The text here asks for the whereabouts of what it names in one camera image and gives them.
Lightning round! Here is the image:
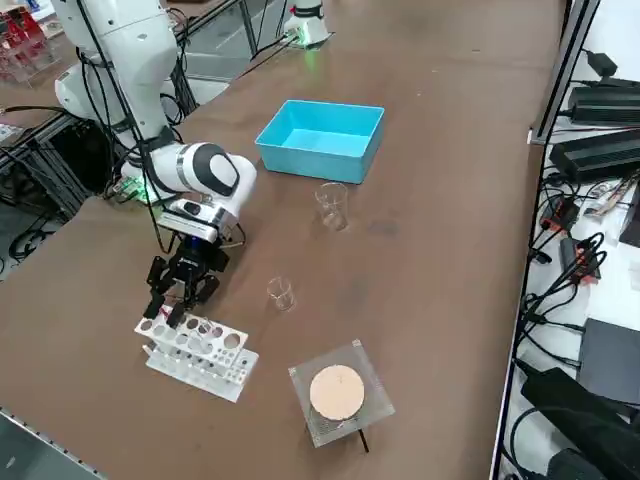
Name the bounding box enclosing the black metal frame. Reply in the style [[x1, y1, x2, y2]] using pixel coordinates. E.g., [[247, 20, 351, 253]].
[[0, 107, 126, 224]]

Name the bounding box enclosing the orange and black device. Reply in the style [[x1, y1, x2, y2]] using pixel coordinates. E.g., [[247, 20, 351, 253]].
[[558, 237, 605, 285], [540, 195, 582, 233]]

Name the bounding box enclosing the small glass beaker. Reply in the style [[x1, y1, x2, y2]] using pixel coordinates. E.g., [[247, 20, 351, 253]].
[[266, 276, 297, 312]]

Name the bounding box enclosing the dark grey flat box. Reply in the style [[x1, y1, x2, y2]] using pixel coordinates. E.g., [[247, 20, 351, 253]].
[[578, 317, 640, 405]]

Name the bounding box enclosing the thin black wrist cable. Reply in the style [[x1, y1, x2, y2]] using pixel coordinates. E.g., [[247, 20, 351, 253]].
[[219, 219, 249, 251]]

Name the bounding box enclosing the large black power brick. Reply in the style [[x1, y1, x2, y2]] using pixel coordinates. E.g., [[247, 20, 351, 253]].
[[568, 85, 640, 126], [549, 128, 640, 182]]

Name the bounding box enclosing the red acrylic rack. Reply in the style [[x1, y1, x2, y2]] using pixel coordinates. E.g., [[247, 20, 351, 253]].
[[0, 4, 65, 90]]

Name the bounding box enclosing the white test tube rack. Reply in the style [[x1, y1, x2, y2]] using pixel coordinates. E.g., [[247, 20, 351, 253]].
[[133, 312, 260, 403]]

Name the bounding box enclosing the aluminium frame post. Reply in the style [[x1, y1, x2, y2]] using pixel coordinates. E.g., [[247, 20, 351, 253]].
[[528, 0, 601, 146]]

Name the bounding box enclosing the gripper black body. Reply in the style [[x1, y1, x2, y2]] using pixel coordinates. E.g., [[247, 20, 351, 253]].
[[167, 233, 231, 280]]

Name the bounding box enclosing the small black power adapter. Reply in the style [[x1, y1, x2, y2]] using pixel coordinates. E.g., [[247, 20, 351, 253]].
[[585, 48, 620, 78]]

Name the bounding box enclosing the large glass beaker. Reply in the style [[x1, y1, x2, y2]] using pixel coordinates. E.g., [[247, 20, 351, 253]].
[[314, 182, 350, 231]]

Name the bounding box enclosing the blue plastic bin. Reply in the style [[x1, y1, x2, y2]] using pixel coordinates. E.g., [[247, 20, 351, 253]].
[[254, 98, 386, 185]]

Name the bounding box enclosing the wire gauze with ceramic centre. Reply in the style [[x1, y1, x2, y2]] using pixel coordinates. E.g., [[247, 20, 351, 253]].
[[288, 338, 396, 448]]

